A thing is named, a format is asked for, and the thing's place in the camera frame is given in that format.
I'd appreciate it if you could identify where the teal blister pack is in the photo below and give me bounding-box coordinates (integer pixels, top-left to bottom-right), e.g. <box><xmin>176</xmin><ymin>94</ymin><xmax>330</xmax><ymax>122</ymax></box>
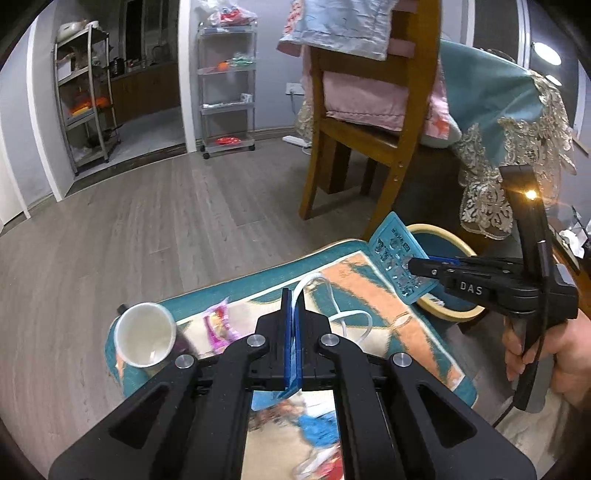
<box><xmin>369</xmin><ymin>212</ymin><xmax>438</xmax><ymax>305</ymax></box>

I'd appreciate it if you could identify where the purple snack wrapper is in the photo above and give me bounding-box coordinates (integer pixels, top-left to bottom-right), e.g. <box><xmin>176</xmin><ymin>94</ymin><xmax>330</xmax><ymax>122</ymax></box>
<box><xmin>204</xmin><ymin>298</ymin><xmax>239</xmax><ymax>355</ymax></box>

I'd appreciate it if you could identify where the blue trash bin, yellow rim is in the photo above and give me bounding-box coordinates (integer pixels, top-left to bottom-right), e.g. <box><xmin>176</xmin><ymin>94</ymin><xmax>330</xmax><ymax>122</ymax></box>
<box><xmin>408</xmin><ymin>223</ymin><xmax>485</xmax><ymax>323</ymax></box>

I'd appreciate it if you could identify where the person's right hand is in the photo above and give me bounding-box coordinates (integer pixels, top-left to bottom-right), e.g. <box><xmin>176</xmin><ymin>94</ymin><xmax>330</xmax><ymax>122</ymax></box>
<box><xmin>502</xmin><ymin>310</ymin><xmax>591</xmax><ymax>409</ymax></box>

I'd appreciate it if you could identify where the teal patterned floor mat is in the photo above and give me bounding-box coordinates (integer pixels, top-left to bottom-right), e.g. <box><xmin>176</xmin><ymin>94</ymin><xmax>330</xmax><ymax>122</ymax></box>
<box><xmin>104</xmin><ymin>238</ymin><xmax>479</xmax><ymax>480</ymax></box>

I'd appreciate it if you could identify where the red white wrapper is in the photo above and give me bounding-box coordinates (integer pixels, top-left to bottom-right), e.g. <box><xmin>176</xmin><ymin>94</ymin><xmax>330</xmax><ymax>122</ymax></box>
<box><xmin>294</xmin><ymin>443</ymin><xmax>345</xmax><ymax>480</ymax></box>

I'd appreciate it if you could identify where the teal lace tablecloth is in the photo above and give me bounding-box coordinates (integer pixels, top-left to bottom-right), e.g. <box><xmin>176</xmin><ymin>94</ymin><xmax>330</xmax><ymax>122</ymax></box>
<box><xmin>440</xmin><ymin>40</ymin><xmax>577</xmax><ymax>240</ymax></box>

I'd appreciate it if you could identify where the black mug, white inside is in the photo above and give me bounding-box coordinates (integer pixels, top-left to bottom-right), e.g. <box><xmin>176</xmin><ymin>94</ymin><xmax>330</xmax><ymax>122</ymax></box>
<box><xmin>113</xmin><ymin>302</ymin><xmax>179</xmax><ymax>369</ymax></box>

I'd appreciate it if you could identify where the wooden chair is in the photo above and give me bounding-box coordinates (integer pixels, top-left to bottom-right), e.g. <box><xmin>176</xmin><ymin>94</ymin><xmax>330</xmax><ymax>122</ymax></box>
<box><xmin>300</xmin><ymin>1</ymin><xmax>441</xmax><ymax>236</ymax></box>

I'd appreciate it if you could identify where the pink cushion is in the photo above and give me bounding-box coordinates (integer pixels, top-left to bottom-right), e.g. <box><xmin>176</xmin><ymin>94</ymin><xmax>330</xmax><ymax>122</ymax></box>
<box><xmin>298</xmin><ymin>47</ymin><xmax>462</xmax><ymax>148</ymax></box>

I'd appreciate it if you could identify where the white power strip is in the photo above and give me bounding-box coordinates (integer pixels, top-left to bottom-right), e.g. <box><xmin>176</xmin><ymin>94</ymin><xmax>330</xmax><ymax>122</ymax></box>
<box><xmin>281</xmin><ymin>135</ymin><xmax>311</xmax><ymax>149</ymax></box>

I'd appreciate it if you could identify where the light blue quilted cloth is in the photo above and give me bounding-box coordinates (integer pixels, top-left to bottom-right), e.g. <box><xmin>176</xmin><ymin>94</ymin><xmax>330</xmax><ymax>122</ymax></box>
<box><xmin>277</xmin><ymin>0</ymin><xmax>398</xmax><ymax>61</ymax></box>

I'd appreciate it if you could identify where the grey rolling cart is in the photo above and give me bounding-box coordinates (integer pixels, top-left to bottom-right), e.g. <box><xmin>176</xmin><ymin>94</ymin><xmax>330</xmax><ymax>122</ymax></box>
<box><xmin>197</xmin><ymin>21</ymin><xmax>257</xmax><ymax>159</ymax></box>

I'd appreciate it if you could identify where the metal shelf rack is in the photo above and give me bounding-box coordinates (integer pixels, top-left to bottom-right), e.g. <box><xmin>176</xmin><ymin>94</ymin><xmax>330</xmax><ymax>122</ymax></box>
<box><xmin>53</xmin><ymin>20</ymin><xmax>120</xmax><ymax>174</ymax></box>

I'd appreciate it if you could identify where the white cable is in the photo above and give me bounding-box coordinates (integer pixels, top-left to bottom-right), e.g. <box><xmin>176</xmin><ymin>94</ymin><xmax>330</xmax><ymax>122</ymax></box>
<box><xmin>290</xmin><ymin>271</ymin><xmax>376</xmax><ymax>345</ymax></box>

